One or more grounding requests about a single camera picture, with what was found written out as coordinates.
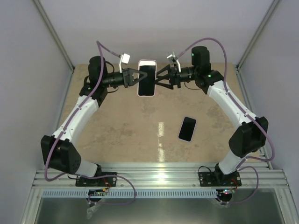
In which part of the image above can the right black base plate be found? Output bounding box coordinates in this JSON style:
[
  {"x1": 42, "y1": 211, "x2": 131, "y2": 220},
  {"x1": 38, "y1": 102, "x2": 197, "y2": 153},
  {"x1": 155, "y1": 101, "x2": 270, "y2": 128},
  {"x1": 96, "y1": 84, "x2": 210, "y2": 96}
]
[{"x1": 198, "y1": 171, "x2": 242, "y2": 187}]

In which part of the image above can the controller board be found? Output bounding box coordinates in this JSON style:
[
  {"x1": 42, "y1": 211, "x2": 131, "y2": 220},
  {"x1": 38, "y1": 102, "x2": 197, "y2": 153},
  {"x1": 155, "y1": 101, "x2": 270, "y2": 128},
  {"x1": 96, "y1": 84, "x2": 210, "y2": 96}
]
[
  {"x1": 219, "y1": 189, "x2": 235, "y2": 195},
  {"x1": 88, "y1": 188, "x2": 109, "y2": 197}
]

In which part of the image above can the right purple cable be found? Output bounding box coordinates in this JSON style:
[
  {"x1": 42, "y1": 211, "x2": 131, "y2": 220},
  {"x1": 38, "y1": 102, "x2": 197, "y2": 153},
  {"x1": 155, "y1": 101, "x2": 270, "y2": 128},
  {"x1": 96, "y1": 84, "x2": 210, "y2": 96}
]
[{"x1": 175, "y1": 37, "x2": 276, "y2": 205}]

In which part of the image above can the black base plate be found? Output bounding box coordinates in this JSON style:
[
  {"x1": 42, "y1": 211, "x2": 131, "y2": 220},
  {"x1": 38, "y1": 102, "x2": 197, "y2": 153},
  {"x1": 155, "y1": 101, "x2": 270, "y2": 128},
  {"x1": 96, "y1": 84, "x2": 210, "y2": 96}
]
[
  {"x1": 198, "y1": 171, "x2": 242, "y2": 187},
  {"x1": 75, "y1": 172, "x2": 117, "y2": 187}
]

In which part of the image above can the black phone in lilac case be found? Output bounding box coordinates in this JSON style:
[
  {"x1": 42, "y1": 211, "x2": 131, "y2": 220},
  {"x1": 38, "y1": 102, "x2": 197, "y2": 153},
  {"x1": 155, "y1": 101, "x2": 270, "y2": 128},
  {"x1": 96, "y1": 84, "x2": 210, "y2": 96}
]
[{"x1": 178, "y1": 117, "x2": 197, "y2": 142}]

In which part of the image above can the purple cable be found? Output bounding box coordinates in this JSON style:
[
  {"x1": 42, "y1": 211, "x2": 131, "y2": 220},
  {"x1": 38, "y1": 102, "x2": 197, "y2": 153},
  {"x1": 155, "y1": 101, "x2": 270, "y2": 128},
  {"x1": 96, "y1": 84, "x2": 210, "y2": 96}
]
[
  {"x1": 175, "y1": 37, "x2": 276, "y2": 205},
  {"x1": 44, "y1": 41, "x2": 137, "y2": 206}
]

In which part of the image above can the aluminium corner post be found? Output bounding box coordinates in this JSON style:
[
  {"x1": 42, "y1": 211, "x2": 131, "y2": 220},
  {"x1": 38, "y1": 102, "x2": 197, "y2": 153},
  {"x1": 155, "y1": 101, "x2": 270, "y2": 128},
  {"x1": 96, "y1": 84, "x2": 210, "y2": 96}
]
[
  {"x1": 235, "y1": 0, "x2": 281, "y2": 71},
  {"x1": 32, "y1": 0, "x2": 75, "y2": 72}
]

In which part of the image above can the grey slotted cable duct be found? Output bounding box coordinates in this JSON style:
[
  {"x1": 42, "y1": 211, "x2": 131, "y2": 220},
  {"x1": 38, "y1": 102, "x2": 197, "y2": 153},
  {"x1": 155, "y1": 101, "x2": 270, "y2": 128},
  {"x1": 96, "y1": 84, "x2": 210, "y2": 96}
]
[{"x1": 42, "y1": 189, "x2": 218, "y2": 199}]

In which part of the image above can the black smartphone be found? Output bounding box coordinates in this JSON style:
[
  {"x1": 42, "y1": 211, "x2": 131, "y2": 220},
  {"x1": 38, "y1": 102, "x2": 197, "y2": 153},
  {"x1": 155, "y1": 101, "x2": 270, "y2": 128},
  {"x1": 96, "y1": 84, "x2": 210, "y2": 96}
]
[{"x1": 138, "y1": 65, "x2": 156, "y2": 97}]

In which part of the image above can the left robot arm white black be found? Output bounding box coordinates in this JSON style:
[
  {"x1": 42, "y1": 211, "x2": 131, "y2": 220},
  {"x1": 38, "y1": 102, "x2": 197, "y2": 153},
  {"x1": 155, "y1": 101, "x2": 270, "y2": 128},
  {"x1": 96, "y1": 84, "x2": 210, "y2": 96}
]
[{"x1": 41, "y1": 56, "x2": 147, "y2": 186}]

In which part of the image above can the pink phone case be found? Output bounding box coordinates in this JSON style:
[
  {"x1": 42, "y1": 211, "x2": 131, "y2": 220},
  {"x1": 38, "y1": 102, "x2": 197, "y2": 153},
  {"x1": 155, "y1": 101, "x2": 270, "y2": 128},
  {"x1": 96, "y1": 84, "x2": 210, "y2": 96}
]
[{"x1": 137, "y1": 60, "x2": 157, "y2": 95}]

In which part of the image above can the left controller board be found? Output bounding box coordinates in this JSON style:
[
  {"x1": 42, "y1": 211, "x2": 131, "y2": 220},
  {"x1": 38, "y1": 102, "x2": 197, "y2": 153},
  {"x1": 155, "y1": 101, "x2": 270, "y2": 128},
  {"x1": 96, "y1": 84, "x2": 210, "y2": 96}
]
[{"x1": 88, "y1": 188, "x2": 109, "y2": 197}]

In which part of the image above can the right controller board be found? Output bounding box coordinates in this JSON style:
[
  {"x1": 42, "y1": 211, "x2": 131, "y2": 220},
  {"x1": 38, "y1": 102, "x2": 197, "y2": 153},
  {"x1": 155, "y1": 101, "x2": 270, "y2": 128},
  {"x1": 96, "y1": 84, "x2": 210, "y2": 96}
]
[{"x1": 219, "y1": 189, "x2": 235, "y2": 195}]

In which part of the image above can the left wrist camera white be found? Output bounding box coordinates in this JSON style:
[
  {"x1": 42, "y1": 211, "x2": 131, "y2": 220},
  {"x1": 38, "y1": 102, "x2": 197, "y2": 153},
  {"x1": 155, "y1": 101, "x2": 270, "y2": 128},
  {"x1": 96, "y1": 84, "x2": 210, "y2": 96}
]
[{"x1": 118, "y1": 53, "x2": 130, "y2": 73}]

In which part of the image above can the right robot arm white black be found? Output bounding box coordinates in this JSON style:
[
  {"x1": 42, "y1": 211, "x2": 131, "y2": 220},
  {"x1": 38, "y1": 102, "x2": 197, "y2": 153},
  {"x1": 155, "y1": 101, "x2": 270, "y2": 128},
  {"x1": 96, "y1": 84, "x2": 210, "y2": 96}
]
[{"x1": 155, "y1": 46, "x2": 269, "y2": 187}]

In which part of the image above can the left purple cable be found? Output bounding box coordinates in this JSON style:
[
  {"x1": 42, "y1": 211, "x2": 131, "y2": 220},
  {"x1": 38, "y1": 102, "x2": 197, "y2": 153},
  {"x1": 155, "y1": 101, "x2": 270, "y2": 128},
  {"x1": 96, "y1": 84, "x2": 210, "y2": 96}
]
[{"x1": 44, "y1": 41, "x2": 137, "y2": 206}]

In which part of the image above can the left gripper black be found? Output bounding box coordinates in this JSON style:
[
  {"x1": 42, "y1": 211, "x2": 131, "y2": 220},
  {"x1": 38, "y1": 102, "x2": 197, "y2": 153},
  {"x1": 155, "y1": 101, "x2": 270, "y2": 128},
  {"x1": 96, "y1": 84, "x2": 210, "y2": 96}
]
[{"x1": 102, "y1": 68, "x2": 147, "y2": 89}]

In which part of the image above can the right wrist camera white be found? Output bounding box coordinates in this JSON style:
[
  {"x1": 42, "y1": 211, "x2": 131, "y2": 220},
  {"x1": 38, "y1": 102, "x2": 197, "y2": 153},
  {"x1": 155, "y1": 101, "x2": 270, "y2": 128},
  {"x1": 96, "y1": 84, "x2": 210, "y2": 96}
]
[{"x1": 166, "y1": 52, "x2": 181, "y2": 73}]

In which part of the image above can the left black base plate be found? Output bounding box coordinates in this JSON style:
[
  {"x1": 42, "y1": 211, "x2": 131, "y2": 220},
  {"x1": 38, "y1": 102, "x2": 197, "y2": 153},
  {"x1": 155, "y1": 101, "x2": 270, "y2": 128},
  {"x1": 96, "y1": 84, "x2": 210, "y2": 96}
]
[{"x1": 75, "y1": 172, "x2": 117, "y2": 187}]

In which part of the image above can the left aluminium corner post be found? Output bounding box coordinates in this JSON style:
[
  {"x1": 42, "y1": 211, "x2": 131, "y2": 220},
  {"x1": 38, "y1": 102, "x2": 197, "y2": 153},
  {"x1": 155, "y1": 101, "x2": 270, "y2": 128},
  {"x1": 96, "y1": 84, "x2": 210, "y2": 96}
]
[{"x1": 32, "y1": 0, "x2": 75, "y2": 72}]

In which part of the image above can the right aluminium corner post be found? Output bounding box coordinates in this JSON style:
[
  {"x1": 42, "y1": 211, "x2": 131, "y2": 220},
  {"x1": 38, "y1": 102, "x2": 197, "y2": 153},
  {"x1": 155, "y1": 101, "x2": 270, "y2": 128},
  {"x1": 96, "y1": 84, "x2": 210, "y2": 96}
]
[{"x1": 235, "y1": 0, "x2": 281, "y2": 71}]

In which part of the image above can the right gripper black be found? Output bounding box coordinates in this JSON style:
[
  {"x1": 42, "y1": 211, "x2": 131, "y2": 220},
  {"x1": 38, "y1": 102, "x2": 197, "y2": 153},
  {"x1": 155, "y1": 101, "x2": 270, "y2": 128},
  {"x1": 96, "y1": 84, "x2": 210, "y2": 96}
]
[{"x1": 154, "y1": 65, "x2": 198, "y2": 91}]

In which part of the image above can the aluminium rail frame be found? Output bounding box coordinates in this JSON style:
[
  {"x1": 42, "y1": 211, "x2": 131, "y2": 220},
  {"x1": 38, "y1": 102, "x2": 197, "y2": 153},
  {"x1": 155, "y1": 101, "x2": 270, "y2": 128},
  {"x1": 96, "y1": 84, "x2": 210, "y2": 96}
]
[{"x1": 19, "y1": 67, "x2": 292, "y2": 224}]

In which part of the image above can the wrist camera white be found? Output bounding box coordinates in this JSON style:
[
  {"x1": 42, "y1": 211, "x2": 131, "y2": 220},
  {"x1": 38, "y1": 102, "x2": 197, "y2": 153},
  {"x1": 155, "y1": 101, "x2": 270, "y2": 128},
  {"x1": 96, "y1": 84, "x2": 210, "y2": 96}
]
[
  {"x1": 166, "y1": 52, "x2": 181, "y2": 73},
  {"x1": 118, "y1": 53, "x2": 130, "y2": 73}
]

